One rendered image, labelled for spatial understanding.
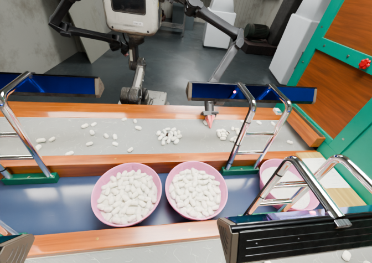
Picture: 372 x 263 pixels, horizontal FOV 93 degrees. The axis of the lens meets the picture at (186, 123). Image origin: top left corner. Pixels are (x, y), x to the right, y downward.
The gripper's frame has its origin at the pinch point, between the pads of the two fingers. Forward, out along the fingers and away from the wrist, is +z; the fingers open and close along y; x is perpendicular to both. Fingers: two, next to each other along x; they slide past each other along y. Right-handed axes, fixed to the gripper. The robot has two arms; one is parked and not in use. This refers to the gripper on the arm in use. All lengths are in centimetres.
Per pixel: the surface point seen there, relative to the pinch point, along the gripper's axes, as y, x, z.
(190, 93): -18.3, -33.6, -8.5
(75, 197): -66, -17, 33
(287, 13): 283, 228, -321
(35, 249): -68, -37, 43
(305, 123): 55, -13, 0
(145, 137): -38.6, -3.0, 6.2
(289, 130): 54, 1, 3
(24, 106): -108, 9, -14
